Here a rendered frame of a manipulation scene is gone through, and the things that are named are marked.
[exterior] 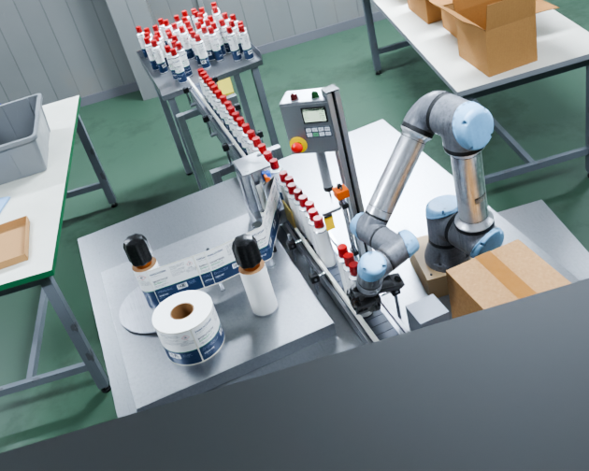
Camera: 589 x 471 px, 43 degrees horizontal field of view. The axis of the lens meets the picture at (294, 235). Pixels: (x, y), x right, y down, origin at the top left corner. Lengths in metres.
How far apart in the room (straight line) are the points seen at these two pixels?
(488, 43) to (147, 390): 2.36
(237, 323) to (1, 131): 2.53
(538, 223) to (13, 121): 3.06
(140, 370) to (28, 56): 4.78
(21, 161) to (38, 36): 2.86
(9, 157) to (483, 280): 2.74
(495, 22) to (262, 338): 2.07
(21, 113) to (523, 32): 2.78
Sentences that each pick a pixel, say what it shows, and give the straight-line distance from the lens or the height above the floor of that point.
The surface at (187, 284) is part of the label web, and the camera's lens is 2.63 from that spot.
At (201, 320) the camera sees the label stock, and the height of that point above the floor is 1.02.
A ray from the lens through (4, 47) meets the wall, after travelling 6.95.
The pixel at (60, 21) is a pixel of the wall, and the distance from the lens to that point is 6.81.
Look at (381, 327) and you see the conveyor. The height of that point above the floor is 0.88.
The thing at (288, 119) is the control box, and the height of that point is 1.42.
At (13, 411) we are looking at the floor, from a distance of 4.04.
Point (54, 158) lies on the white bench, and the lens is 4.27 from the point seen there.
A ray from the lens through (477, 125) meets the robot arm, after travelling 2.02.
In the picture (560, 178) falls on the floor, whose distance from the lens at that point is 4.49.
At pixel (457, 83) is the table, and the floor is 0.78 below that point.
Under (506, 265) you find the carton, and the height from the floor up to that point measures 1.12.
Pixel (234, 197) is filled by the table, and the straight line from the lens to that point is 3.25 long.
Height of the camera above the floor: 2.50
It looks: 35 degrees down
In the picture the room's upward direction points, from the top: 16 degrees counter-clockwise
